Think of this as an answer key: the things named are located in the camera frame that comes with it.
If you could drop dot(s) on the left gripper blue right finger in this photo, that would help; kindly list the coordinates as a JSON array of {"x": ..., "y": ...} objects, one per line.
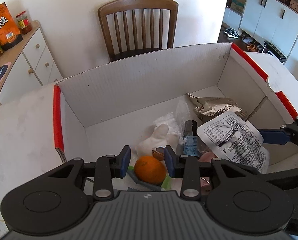
[{"x": 171, "y": 161}]

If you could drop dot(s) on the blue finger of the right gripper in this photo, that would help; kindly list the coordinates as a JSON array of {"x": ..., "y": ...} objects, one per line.
[{"x": 274, "y": 136}]

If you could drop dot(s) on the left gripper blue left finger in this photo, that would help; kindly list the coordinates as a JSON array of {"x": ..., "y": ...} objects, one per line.
[{"x": 123, "y": 161}]

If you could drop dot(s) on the small dark blue-label bottle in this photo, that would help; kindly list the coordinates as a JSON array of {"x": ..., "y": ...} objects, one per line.
[{"x": 191, "y": 139}]

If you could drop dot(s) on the orange fruit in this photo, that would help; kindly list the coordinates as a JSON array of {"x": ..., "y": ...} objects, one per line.
[{"x": 150, "y": 170}]

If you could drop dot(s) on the white plush toy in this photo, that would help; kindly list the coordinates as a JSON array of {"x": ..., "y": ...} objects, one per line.
[{"x": 161, "y": 137}]

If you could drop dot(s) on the white printed sachet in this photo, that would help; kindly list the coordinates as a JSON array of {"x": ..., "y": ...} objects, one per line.
[{"x": 231, "y": 138}]

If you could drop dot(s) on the silver foil snack bag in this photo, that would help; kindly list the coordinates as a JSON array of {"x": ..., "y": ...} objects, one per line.
[{"x": 209, "y": 108}]

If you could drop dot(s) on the red cardboard box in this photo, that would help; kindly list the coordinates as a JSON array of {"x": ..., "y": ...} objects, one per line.
[{"x": 102, "y": 109}]

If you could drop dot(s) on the sneakers on floor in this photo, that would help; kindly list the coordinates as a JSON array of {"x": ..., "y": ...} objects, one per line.
[{"x": 231, "y": 33}]

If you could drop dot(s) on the brown wooden chair far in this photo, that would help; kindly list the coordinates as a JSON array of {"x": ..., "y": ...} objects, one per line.
[{"x": 134, "y": 27}]

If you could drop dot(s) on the white side cabinet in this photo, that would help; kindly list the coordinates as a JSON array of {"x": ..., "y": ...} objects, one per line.
[{"x": 27, "y": 66}]

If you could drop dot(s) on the red lid jar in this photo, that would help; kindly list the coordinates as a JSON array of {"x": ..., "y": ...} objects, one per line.
[{"x": 23, "y": 22}]

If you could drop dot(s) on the orange snack bag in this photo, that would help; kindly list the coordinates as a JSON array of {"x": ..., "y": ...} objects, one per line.
[{"x": 10, "y": 34}]

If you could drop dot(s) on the white blue wall cabinet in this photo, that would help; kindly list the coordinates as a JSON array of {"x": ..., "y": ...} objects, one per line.
[{"x": 265, "y": 26}]

